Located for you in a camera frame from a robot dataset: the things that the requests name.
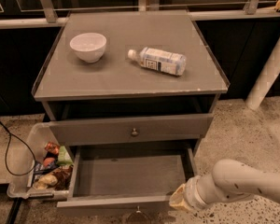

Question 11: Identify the brown snack bag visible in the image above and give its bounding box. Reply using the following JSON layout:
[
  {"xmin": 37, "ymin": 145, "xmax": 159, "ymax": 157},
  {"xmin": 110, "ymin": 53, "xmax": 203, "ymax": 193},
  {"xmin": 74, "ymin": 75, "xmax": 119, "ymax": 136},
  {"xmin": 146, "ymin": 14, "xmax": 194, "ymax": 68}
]
[{"xmin": 33, "ymin": 165, "xmax": 73, "ymax": 190}]

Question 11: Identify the clear plastic water bottle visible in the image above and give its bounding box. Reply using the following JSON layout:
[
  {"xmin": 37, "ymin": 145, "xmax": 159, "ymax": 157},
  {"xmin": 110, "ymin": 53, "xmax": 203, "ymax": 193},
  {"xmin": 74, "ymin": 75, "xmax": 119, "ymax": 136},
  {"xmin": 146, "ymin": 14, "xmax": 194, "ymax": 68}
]
[{"xmin": 128, "ymin": 47, "xmax": 187, "ymax": 77}]

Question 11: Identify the clear plastic storage bin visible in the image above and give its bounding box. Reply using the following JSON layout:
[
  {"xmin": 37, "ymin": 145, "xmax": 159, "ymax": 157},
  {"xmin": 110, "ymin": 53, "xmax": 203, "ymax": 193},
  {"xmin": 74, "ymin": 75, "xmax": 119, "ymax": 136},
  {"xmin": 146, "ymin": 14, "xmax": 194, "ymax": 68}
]
[{"xmin": 7, "ymin": 122, "xmax": 69, "ymax": 200}]

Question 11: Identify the metal railing frame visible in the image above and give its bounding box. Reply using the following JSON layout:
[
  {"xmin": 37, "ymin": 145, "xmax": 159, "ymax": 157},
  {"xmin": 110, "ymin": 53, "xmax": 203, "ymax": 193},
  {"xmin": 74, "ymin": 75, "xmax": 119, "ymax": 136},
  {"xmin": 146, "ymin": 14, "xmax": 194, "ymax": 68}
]
[{"xmin": 0, "ymin": 0, "xmax": 280, "ymax": 29}]

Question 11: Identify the green snack packet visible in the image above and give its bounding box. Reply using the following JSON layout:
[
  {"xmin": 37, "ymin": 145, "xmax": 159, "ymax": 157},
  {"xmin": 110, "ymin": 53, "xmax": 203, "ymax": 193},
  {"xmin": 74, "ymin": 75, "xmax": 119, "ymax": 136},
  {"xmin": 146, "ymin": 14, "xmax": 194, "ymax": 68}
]
[{"xmin": 57, "ymin": 146, "xmax": 73, "ymax": 166}]

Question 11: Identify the grey drawer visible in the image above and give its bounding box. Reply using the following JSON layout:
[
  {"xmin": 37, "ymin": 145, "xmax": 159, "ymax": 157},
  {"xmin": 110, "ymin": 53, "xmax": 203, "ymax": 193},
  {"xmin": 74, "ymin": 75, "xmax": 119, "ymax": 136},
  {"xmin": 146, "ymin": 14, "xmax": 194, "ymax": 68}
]
[
  {"xmin": 49, "ymin": 114, "xmax": 213, "ymax": 146},
  {"xmin": 57, "ymin": 142, "xmax": 196, "ymax": 217}
]

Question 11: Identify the grey top drawer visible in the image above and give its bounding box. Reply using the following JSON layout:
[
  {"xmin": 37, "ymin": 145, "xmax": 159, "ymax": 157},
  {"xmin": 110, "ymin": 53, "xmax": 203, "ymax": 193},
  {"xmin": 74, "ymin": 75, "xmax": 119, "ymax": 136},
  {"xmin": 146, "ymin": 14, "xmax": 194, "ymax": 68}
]
[{"xmin": 49, "ymin": 114, "xmax": 213, "ymax": 146}]

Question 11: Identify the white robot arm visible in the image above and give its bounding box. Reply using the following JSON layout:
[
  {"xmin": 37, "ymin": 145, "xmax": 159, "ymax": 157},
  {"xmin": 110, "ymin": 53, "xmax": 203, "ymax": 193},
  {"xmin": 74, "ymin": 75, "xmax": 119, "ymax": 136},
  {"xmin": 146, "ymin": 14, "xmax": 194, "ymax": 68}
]
[{"xmin": 169, "ymin": 159, "xmax": 280, "ymax": 211}]

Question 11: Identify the white diagonal pole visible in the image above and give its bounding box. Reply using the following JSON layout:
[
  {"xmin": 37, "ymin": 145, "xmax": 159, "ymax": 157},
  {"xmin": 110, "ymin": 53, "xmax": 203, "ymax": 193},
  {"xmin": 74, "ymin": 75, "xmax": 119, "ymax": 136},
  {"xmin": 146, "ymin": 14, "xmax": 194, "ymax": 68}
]
[{"xmin": 245, "ymin": 37, "xmax": 280, "ymax": 110}]

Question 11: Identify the white ceramic bowl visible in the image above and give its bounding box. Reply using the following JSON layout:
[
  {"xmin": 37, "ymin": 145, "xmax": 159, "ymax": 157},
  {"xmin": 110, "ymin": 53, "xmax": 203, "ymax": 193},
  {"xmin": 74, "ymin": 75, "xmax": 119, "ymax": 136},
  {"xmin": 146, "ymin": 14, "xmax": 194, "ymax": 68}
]
[{"xmin": 70, "ymin": 33, "xmax": 106, "ymax": 63}]

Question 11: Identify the grey wooden drawer cabinet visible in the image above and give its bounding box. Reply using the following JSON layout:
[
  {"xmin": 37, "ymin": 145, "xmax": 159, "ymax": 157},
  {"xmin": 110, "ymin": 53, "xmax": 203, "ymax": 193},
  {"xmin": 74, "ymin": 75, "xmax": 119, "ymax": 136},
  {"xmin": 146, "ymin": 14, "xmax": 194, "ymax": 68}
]
[{"xmin": 31, "ymin": 9, "xmax": 231, "ymax": 157}]

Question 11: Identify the black cable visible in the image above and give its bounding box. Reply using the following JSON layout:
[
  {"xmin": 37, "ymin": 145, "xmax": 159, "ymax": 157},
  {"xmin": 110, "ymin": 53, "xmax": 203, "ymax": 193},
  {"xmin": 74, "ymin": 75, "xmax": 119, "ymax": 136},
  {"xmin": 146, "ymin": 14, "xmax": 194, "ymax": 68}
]
[{"xmin": 0, "ymin": 115, "xmax": 37, "ymax": 177}]

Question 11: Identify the orange snack packet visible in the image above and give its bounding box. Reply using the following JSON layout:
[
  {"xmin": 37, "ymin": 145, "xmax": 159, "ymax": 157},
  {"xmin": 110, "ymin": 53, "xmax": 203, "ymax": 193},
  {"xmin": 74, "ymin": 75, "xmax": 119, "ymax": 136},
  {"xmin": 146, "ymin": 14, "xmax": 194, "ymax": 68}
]
[{"xmin": 45, "ymin": 142, "xmax": 60, "ymax": 155}]

